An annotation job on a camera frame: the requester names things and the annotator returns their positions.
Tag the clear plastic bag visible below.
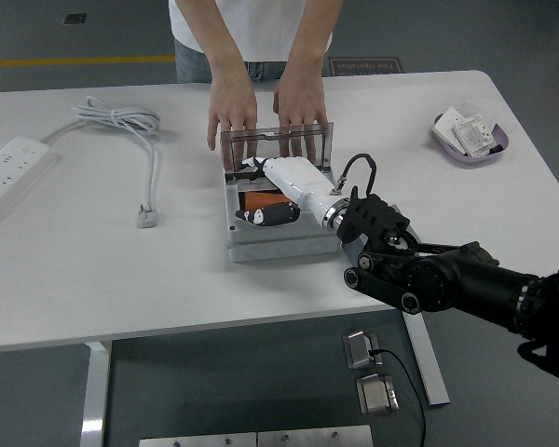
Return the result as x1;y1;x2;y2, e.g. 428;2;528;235
456;92;500;127

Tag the person's left hand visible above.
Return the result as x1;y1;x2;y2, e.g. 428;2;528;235
273;76;327;162

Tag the white socket plate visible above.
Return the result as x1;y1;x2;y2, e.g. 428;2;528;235
451;115;495;157

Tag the white power strip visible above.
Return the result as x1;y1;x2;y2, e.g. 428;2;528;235
0;135;60;234

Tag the transparent hinged box lid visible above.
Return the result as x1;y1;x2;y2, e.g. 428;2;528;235
220;121;335;176

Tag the grey plastic electrical box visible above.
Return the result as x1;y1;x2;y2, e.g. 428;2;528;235
223;165;348;264

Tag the person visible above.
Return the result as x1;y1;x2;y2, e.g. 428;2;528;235
167;0;336;85

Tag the orange cylindrical battery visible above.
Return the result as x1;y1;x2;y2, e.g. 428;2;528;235
239;188;291;213

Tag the dark floor sign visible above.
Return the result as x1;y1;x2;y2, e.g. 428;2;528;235
329;58;405;77

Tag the purple plastic tray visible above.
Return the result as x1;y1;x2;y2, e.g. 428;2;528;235
430;114;511;169

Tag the metal foot pedal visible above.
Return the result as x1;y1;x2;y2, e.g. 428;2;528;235
342;329;386;372
356;372;401;417

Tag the white cardboard packet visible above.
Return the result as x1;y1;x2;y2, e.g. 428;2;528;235
435;106;465;153

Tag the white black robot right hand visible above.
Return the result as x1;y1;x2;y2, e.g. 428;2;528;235
235;156;344;229

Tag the person's right hand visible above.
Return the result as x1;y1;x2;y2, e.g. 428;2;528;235
207;76;258;169

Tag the metal base plate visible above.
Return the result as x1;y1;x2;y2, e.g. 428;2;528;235
256;424;374;447
138;432;258;447

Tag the yellow floor tape line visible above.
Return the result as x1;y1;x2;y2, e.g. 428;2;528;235
0;55;177;69

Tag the white power cord with plug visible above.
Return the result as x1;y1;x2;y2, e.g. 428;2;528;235
41;96;163;229

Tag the black pedal cable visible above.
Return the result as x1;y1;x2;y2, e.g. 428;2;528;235
370;347;428;447

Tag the white table leg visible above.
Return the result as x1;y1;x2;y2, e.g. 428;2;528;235
78;341;113;447
402;309;451;407

